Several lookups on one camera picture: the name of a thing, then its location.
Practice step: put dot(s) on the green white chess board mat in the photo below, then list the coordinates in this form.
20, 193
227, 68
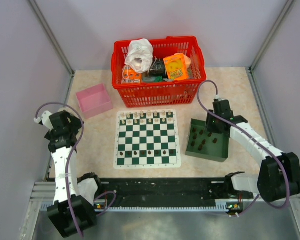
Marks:
144, 130

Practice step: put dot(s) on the small orange patterned box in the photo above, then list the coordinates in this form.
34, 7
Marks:
129, 76

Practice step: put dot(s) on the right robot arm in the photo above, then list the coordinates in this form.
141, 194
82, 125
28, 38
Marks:
279, 173

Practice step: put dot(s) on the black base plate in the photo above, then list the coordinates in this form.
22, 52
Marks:
170, 192

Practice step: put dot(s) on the white crumpled plastic bag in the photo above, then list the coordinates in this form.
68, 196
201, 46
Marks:
140, 55

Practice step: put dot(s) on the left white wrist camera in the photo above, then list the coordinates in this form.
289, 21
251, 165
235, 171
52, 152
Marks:
44, 119

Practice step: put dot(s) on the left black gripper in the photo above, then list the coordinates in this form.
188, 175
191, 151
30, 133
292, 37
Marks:
62, 121

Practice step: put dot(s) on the pink plastic box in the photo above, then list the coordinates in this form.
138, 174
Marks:
94, 101

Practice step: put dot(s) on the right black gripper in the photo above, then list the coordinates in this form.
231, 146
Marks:
213, 124

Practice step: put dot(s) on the orange snack box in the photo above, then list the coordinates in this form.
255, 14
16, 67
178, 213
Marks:
177, 66

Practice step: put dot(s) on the red plastic shopping basket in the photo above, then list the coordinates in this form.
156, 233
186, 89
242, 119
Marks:
135, 95

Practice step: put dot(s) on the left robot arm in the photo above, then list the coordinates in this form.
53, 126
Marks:
73, 208

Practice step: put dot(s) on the green tray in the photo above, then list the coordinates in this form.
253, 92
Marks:
206, 145

